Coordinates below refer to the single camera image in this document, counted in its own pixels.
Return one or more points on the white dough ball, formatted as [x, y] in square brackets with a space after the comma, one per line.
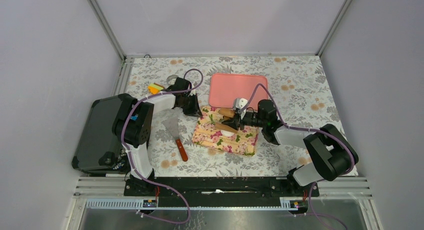
[227, 134]

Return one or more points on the wooden double-ended roller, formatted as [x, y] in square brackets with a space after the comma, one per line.
[228, 123]

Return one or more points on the metal scraper red handle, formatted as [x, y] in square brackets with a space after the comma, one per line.
[172, 125]

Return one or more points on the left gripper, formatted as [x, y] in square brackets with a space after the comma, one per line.
[194, 111]

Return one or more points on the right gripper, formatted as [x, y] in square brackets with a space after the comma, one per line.
[235, 123]

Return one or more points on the orange green toy block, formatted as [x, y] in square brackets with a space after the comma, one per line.
[155, 88]

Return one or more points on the black case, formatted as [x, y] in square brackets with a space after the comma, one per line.
[99, 151]

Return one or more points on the floral cutting board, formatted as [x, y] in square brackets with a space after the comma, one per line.
[207, 135]

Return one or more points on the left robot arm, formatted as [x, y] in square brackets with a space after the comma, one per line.
[133, 122]

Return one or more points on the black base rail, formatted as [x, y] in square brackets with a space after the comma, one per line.
[217, 192]

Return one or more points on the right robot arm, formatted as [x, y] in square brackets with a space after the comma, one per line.
[331, 154]

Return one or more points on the pink plastic tray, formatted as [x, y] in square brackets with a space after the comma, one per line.
[226, 87]

